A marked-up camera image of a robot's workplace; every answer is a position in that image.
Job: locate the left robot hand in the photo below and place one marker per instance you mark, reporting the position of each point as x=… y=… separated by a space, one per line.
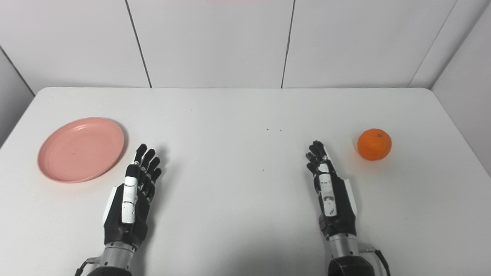
x=130 y=214

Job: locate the orange fruit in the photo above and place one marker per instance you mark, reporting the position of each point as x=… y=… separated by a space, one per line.
x=374 y=144

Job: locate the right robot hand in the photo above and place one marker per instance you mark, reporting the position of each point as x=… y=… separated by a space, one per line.
x=333 y=203

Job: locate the pink plate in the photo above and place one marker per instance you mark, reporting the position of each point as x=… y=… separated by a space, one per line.
x=81 y=149

